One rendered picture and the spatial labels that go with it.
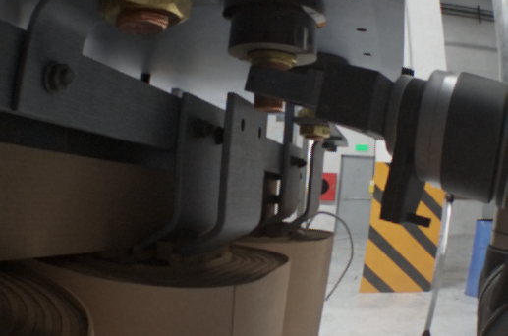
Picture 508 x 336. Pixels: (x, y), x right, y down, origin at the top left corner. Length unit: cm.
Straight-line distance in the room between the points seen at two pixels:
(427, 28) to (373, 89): 534
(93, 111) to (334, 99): 18
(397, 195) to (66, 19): 29
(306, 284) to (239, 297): 43
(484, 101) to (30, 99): 32
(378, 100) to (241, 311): 21
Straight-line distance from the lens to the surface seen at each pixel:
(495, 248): 53
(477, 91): 37
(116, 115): 37
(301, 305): 83
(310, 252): 82
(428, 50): 561
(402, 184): 40
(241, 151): 48
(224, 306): 40
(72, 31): 30
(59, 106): 29
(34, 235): 36
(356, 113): 38
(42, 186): 36
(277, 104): 49
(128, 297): 36
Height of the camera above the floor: 116
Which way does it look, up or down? 5 degrees up
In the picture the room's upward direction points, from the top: 4 degrees clockwise
